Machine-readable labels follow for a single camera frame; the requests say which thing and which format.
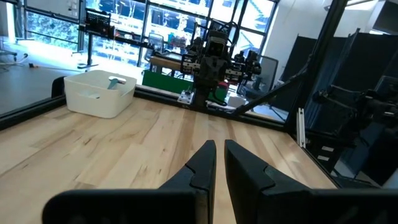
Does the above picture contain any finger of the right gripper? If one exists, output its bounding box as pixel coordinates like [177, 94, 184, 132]
[182, 55, 215, 90]
[214, 60, 245, 90]

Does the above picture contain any grey desk monitor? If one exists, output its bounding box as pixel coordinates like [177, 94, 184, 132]
[146, 32, 165, 54]

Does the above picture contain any black rounded object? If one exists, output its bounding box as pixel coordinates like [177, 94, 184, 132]
[50, 75, 67, 100]

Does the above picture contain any green board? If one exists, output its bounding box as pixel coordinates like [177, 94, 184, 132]
[142, 69, 229, 104]

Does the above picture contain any black office chair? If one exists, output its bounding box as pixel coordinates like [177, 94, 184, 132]
[253, 55, 280, 96]

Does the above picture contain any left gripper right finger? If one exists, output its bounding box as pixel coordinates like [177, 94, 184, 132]
[224, 139, 398, 224]

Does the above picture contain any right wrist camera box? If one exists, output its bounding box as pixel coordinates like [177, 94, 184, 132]
[207, 30, 227, 58]

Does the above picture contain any blue-handled dark fork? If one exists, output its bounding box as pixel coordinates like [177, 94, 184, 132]
[106, 77, 121, 91]

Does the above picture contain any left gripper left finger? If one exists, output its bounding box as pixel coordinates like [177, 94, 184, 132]
[42, 139, 217, 224]

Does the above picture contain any silver aluminium strip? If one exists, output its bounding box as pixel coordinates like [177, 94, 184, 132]
[296, 107, 308, 149]

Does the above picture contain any wooden desk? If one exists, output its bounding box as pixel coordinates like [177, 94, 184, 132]
[149, 55, 187, 75]

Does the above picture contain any black perforated rig stand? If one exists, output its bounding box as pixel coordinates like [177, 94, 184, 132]
[77, 7, 150, 70]

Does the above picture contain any small white box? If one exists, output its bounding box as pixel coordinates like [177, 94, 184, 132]
[228, 95, 247, 109]

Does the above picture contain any black partition panel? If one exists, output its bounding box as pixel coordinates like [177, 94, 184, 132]
[287, 27, 398, 187]

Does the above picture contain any white plastic bin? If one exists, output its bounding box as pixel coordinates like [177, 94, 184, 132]
[63, 69, 138, 119]

